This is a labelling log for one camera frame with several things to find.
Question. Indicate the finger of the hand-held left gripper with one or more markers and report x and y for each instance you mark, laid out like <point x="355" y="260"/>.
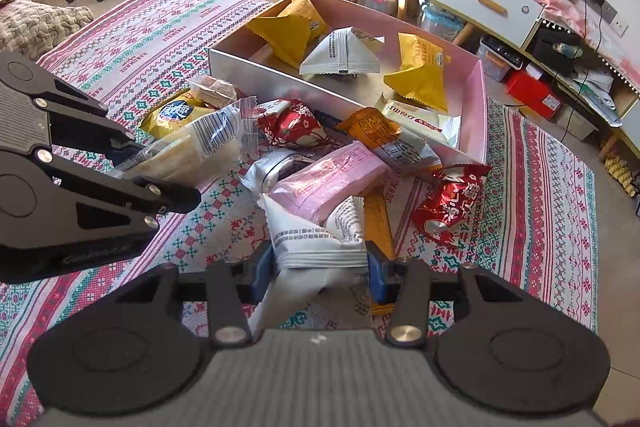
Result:
<point x="85" y="127"/>
<point x="125" y="192"/>

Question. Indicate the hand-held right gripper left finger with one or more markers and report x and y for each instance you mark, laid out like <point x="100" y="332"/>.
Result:
<point x="260" y="277"/>

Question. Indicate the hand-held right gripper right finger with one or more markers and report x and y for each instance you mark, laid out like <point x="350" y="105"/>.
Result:
<point x="378" y="277"/>

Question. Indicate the white triangular snack packet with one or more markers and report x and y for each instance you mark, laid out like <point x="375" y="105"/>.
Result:
<point x="340" y="54"/>
<point x="310" y="232"/>

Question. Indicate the clear bread bag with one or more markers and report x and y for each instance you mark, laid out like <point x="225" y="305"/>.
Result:
<point x="200" y="147"/>

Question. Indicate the yellow packet with blue label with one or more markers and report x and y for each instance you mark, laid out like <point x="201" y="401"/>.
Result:
<point x="172" y="117"/>

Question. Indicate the silver snack packet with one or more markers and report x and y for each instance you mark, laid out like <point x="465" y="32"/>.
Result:
<point x="265" y="174"/>

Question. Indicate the pink snack packet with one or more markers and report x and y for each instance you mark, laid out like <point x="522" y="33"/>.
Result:
<point x="330" y="177"/>

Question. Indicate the clear cracker packet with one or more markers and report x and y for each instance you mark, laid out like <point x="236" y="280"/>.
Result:
<point x="215" y="89"/>

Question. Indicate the orange snack packet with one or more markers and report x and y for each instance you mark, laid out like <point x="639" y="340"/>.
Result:
<point x="370" y="124"/>

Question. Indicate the red floral snack packet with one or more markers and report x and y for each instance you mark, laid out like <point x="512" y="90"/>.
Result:
<point x="295" y="124"/>

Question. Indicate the white packet with orange label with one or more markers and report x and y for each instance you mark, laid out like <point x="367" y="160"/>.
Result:
<point x="415" y="119"/>

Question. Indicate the pink cardboard box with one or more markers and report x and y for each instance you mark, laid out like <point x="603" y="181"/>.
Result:
<point x="280" y="88"/>

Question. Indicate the yellow snack packet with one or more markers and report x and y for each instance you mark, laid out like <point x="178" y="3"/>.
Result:
<point x="290" y="27"/>
<point x="420" y="72"/>

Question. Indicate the patterned woven mat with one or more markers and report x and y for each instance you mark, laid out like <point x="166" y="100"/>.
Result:
<point x="150" y="37"/>

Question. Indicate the beige knitted blanket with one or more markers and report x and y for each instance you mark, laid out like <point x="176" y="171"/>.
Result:
<point x="40" y="24"/>

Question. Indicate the red box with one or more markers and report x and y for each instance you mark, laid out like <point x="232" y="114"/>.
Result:
<point x="532" y="92"/>

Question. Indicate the clear box with black device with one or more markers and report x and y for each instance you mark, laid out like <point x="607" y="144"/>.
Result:
<point x="500" y="57"/>

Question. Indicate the blue-lidded clear storage box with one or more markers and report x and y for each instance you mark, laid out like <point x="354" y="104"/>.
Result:
<point x="442" y="24"/>

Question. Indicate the yellow corrugated tray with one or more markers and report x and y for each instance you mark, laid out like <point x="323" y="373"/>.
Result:
<point x="620" y="174"/>

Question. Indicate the newspaper stack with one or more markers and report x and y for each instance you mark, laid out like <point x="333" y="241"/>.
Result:
<point x="597" y="92"/>

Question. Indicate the low wooden shelf unit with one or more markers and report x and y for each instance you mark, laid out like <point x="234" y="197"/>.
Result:
<point x="627" y="104"/>

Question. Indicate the wall sockets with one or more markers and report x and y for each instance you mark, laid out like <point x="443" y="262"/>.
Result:
<point x="607" y="9"/>

